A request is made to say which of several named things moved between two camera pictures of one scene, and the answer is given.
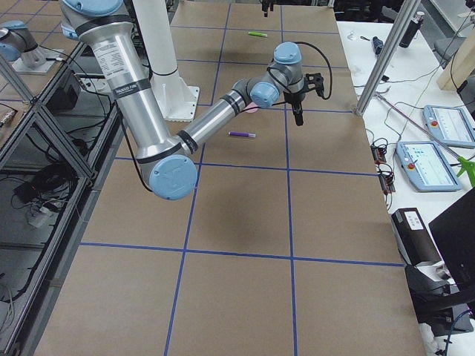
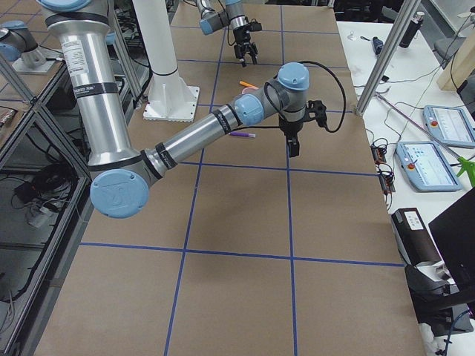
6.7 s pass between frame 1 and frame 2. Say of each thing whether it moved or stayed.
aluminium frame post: stayed
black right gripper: moved
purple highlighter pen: stayed
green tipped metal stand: stayed
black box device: stayed
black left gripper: moved
